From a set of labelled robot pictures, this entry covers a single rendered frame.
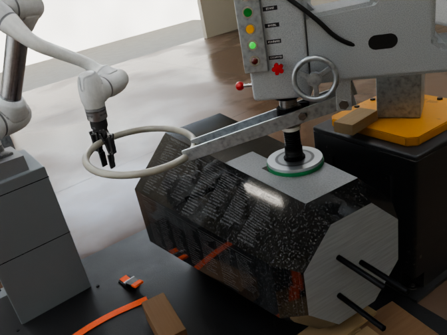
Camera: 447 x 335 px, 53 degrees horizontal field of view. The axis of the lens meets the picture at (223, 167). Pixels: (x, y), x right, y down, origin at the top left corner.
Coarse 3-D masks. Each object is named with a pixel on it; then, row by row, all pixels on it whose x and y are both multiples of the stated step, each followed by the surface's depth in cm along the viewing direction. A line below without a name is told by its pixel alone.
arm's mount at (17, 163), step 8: (16, 152) 228; (0, 160) 219; (8, 160) 216; (16, 160) 218; (24, 160) 220; (0, 168) 214; (8, 168) 217; (16, 168) 219; (24, 168) 221; (0, 176) 215; (8, 176) 218
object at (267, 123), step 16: (352, 96) 149; (272, 112) 171; (304, 112) 156; (320, 112) 154; (224, 128) 180; (240, 128) 178; (256, 128) 164; (272, 128) 162; (208, 144) 172; (224, 144) 170
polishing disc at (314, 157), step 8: (280, 152) 178; (304, 152) 174; (312, 152) 173; (320, 152) 172; (272, 160) 173; (280, 160) 172; (304, 160) 168; (312, 160) 167; (320, 160) 166; (272, 168) 168; (280, 168) 166; (288, 168) 165; (296, 168) 163; (304, 168) 162; (312, 168) 163
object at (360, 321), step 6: (366, 306) 178; (372, 312) 175; (348, 318) 175; (354, 318) 174; (360, 318) 174; (342, 324) 172; (348, 324) 172; (354, 324) 171; (360, 324) 171; (306, 330) 173; (312, 330) 172; (318, 330) 172; (324, 330) 171; (330, 330) 171; (336, 330) 170; (342, 330) 170; (348, 330) 169; (354, 330) 170
